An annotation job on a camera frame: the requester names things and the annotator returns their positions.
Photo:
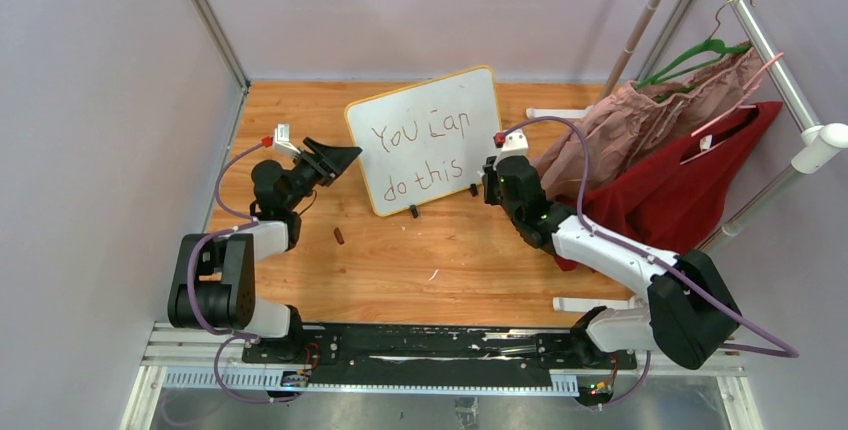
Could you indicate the red garment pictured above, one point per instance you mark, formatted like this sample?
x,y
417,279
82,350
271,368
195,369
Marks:
x,y
658,201

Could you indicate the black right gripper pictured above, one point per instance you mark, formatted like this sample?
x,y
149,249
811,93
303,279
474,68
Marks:
x,y
500,159

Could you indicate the pink clothes hanger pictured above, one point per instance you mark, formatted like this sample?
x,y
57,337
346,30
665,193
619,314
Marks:
x,y
706,144

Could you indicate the brown marker cap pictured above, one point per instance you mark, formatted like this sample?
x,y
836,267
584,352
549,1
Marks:
x,y
339,236

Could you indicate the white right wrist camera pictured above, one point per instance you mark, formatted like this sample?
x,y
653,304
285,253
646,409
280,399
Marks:
x,y
515,145

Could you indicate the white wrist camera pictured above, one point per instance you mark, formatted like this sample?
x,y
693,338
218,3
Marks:
x,y
515,145
281,141

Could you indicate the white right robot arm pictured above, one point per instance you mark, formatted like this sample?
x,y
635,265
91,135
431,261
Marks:
x,y
685,315

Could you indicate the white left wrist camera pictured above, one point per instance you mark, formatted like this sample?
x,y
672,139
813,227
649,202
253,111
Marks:
x,y
281,141

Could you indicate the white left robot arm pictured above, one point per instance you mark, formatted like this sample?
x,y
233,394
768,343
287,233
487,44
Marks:
x,y
214,284

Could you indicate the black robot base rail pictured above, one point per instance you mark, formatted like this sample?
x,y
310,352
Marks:
x,y
338,358

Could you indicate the pink garment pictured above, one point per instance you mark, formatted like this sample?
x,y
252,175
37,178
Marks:
x,y
631,124

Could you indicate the yellow framed whiteboard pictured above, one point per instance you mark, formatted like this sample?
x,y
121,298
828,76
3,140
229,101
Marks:
x,y
427,140

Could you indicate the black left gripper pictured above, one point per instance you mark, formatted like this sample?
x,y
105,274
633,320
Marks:
x,y
326,162

